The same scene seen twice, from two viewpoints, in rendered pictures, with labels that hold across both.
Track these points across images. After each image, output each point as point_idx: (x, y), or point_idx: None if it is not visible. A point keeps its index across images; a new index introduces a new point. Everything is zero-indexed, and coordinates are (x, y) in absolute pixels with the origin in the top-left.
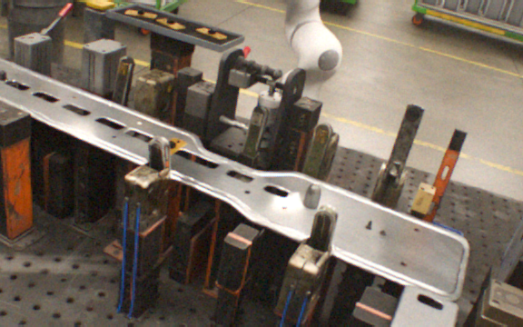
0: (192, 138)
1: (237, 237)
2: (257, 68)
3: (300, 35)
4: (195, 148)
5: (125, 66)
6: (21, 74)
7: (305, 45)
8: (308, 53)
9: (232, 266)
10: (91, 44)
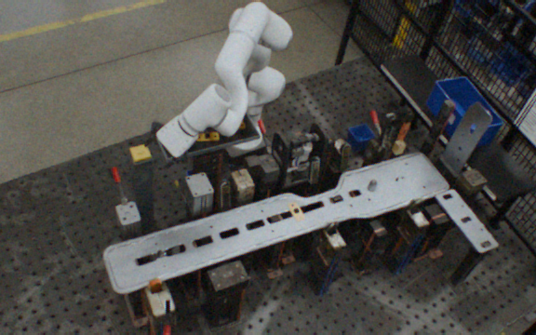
0: (291, 196)
1: (379, 230)
2: (305, 141)
3: (258, 82)
4: (301, 201)
5: (228, 188)
6: (156, 241)
7: (267, 88)
8: (272, 92)
9: (381, 241)
10: (194, 190)
